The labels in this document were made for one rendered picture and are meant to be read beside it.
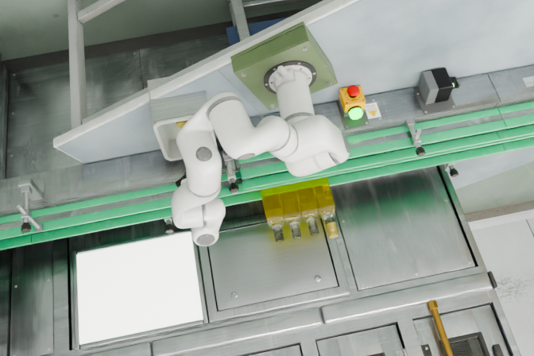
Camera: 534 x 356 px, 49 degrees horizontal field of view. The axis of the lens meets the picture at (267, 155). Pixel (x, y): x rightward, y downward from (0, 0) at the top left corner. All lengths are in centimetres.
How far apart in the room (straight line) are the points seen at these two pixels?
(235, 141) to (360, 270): 91
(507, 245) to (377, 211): 349
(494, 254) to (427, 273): 343
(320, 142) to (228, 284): 76
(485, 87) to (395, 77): 32
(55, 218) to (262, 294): 72
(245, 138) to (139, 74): 130
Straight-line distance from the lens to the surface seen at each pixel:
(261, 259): 202
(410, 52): 190
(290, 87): 164
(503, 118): 208
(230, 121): 131
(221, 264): 203
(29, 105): 258
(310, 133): 141
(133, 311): 203
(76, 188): 205
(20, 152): 247
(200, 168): 135
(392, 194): 218
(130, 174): 202
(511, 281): 546
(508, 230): 563
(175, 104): 179
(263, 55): 165
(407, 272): 208
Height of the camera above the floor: 185
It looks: 30 degrees down
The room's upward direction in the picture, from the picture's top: 167 degrees clockwise
